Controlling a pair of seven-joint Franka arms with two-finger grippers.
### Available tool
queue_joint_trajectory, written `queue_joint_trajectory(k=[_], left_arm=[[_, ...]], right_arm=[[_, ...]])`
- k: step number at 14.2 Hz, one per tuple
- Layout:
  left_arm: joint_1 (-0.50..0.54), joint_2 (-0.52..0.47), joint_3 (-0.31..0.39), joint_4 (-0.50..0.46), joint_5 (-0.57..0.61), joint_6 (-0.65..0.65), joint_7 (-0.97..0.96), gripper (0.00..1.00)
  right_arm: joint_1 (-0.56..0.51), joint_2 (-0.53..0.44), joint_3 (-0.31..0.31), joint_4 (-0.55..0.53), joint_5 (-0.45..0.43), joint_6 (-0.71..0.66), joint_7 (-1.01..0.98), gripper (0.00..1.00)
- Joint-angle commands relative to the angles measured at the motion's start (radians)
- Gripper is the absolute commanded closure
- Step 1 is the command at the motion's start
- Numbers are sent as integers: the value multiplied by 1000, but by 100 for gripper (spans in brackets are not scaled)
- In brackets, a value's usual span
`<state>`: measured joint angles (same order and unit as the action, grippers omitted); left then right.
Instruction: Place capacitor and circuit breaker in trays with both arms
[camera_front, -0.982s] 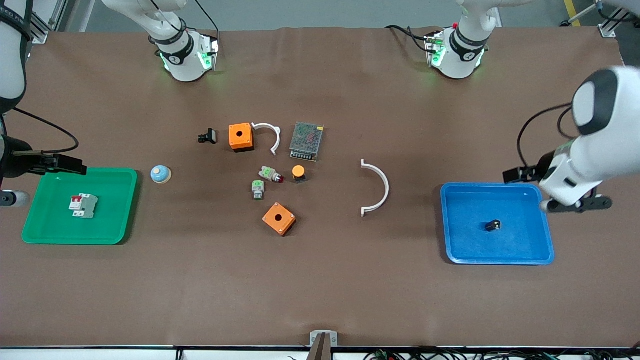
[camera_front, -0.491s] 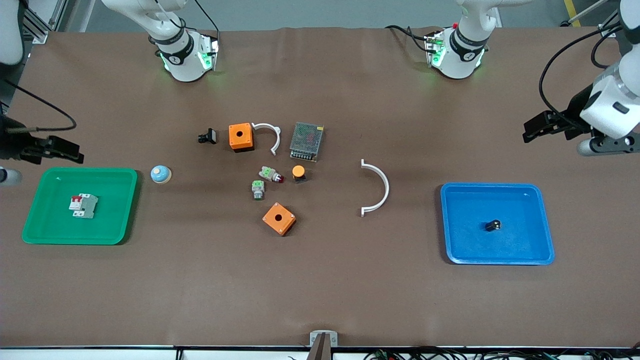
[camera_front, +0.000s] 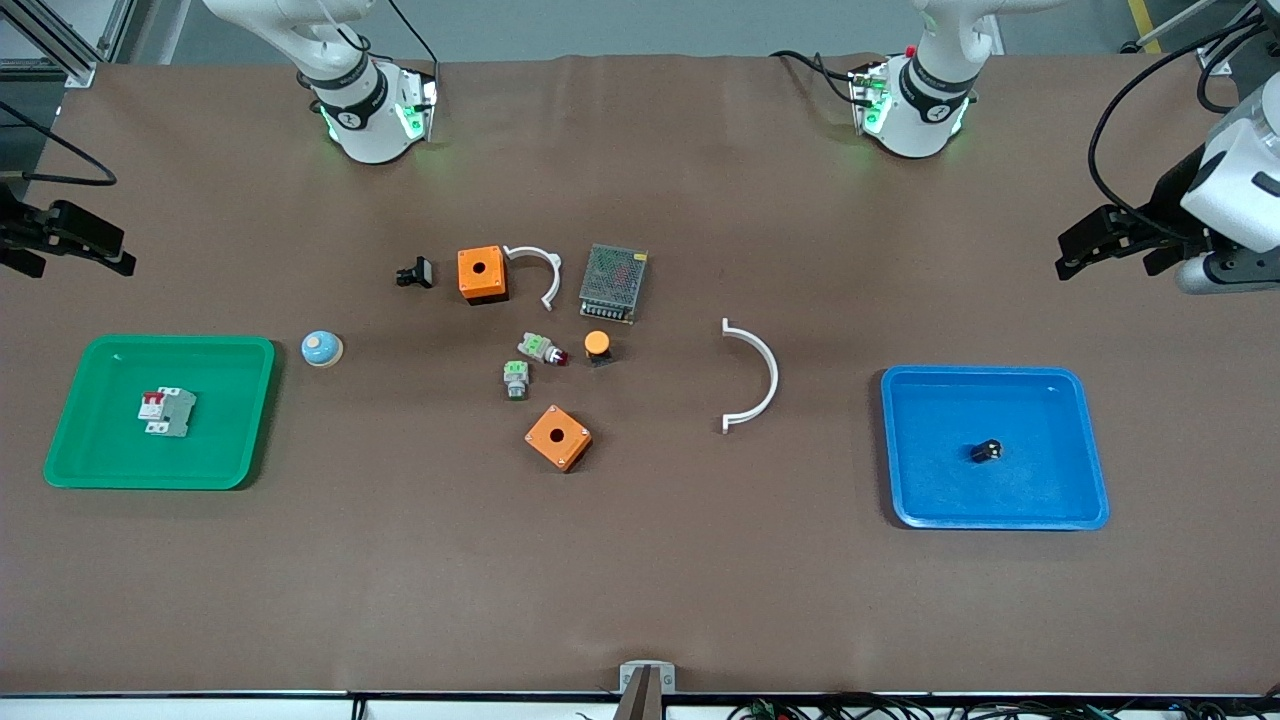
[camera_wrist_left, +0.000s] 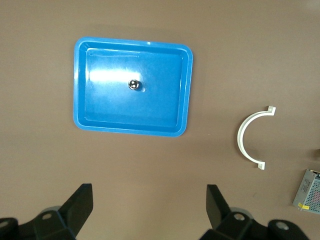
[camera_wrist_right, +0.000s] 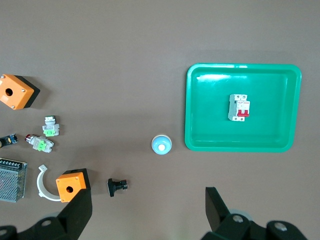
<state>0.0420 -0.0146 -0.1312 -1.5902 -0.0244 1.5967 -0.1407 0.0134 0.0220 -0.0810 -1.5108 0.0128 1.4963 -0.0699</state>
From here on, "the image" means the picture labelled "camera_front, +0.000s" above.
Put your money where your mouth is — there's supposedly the metal mesh power supply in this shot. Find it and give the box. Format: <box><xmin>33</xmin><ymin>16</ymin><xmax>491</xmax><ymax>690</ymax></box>
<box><xmin>578</xmin><ymin>242</ymin><xmax>650</xmax><ymax>326</ymax></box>

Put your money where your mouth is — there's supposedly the white red circuit breaker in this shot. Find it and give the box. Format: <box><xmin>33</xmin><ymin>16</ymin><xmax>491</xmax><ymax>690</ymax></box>
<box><xmin>137</xmin><ymin>386</ymin><xmax>199</xmax><ymax>440</ymax></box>

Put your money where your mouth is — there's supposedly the orange button box tilted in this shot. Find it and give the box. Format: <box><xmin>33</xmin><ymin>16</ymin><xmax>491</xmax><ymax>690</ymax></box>
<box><xmin>523</xmin><ymin>404</ymin><xmax>594</xmax><ymax>474</ymax></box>

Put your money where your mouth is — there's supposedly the black cable bundle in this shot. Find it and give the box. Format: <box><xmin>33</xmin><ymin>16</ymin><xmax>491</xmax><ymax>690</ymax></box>
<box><xmin>728</xmin><ymin>690</ymin><xmax>1280</xmax><ymax>720</ymax></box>

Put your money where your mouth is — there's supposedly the small white curved clip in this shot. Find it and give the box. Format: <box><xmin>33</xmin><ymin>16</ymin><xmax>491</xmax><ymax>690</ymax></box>
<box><xmin>502</xmin><ymin>244</ymin><xmax>563</xmax><ymax>313</ymax></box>

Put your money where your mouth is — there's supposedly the red indicator lamp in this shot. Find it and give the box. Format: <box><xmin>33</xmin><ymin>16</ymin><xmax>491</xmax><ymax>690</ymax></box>
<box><xmin>516</xmin><ymin>331</ymin><xmax>570</xmax><ymax>368</ymax></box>

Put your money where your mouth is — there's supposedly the black right base cable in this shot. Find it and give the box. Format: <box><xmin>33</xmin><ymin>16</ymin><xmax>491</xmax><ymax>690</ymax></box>
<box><xmin>384</xmin><ymin>0</ymin><xmax>442</xmax><ymax>79</ymax></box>

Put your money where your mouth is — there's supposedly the orange button box upright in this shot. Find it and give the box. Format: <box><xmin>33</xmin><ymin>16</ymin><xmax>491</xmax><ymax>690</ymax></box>
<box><xmin>456</xmin><ymin>245</ymin><xmax>510</xmax><ymax>307</ymax></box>

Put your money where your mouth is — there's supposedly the brown table mat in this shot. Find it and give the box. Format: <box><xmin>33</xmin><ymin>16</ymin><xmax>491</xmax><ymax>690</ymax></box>
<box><xmin>0</xmin><ymin>53</ymin><xmax>1280</xmax><ymax>697</ymax></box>

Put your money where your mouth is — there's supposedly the blue and cream round buzzer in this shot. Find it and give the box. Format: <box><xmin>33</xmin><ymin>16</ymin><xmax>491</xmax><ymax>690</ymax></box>
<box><xmin>300</xmin><ymin>329</ymin><xmax>346</xmax><ymax>370</ymax></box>

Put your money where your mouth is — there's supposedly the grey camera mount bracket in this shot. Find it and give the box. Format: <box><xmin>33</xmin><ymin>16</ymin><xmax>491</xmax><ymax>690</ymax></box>
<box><xmin>611</xmin><ymin>661</ymin><xmax>677</xmax><ymax>720</ymax></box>

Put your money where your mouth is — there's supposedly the blue plastic tray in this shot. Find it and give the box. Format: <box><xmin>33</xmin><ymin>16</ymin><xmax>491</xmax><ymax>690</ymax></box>
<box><xmin>880</xmin><ymin>365</ymin><xmax>1111</xmax><ymax>531</ymax></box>

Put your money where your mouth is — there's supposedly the green plastic tray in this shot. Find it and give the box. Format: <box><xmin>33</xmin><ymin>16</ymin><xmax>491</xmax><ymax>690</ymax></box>
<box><xmin>43</xmin><ymin>334</ymin><xmax>277</xmax><ymax>491</ymax></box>

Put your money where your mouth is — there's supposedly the black left base cable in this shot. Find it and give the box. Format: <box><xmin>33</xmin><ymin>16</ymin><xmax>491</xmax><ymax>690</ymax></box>
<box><xmin>768</xmin><ymin>48</ymin><xmax>863</xmax><ymax>107</ymax></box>

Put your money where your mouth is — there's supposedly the large white curved clip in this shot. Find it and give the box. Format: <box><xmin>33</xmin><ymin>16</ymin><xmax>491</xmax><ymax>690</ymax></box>
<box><xmin>720</xmin><ymin>317</ymin><xmax>781</xmax><ymax>436</ymax></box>

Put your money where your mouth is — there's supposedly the black base cable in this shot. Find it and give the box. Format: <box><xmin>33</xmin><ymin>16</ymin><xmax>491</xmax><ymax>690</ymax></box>
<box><xmin>768</xmin><ymin>48</ymin><xmax>863</xmax><ymax>107</ymax></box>
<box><xmin>384</xmin><ymin>0</ymin><xmax>442</xmax><ymax>79</ymax></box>

